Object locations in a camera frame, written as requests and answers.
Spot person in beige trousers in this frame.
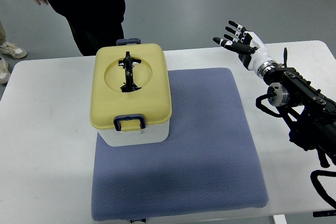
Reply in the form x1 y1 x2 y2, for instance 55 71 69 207
0 21 7 46

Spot person in black clothes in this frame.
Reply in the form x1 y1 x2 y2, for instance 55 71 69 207
47 0 125 56

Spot yellow box lid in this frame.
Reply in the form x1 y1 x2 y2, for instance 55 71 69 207
90 44 172 131

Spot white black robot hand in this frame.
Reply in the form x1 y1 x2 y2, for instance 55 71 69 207
213 20 275 76

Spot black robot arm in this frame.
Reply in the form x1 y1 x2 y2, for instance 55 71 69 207
256 60 335 168

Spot table control panel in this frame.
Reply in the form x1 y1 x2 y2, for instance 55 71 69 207
313 210 336 218

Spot black cable loop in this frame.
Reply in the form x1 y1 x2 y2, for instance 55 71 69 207
310 170 336 209

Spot blue textured mat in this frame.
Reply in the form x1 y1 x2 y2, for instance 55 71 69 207
91 68 268 221

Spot white storage box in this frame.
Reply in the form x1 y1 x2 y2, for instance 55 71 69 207
98 120 170 147

